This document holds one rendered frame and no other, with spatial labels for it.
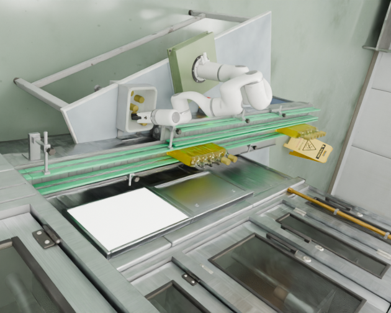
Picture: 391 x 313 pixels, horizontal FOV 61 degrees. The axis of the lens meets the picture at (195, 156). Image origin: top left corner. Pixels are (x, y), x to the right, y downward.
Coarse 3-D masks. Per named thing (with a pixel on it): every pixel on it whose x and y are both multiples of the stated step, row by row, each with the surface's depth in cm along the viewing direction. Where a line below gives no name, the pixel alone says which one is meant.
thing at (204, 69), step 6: (204, 54) 181; (198, 60) 182; (204, 60) 183; (198, 66) 183; (204, 66) 180; (210, 66) 178; (216, 66) 176; (198, 72) 184; (204, 72) 181; (210, 72) 178; (216, 72) 175; (198, 78) 187; (204, 78) 186; (210, 78) 181; (216, 78) 177
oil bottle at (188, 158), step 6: (174, 150) 177; (180, 150) 175; (186, 150) 177; (174, 156) 178; (180, 156) 175; (186, 156) 172; (192, 156) 170; (198, 156) 171; (186, 162) 172; (192, 162) 169
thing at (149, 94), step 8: (136, 88) 157; (144, 88) 160; (152, 88) 164; (128, 96) 156; (144, 96) 171; (152, 96) 169; (128, 104) 157; (136, 104) 169; (144, 104) 173; (152, 104) 170; (128, 112) 159; (128, 120) 170; (136, 120) 173; (128, 128) 166; (136, 128) 168; (144, 128) 170
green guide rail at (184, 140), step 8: (280, 120) 261; (288, 120) 267; (296, 120) 270; (304, 120) 277; (240, 128) 222; (248, 128) 227; (256, 128) 229; (264, 128) 234; (192, 136) 190; (200, 136) 194; (208, 136) 195; (216, 136) 197; (224, 136) 202; (176, 144) 173; (184, 144) 178
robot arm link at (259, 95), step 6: (252, 84) 139; (258, 84) 139; (264, 84) 149; (246, 90) 143; (252, 90) 141; (258, 90) 140; (264, 90) 142; (270, 90) 148; (252, 96) 142; (258, 96) 142; (264, 96) 143; (270, 96) 147; (252, 102) 144; (258, 102) 143; (264, 102) 144; (258, 108) 145; (264, 108) 146
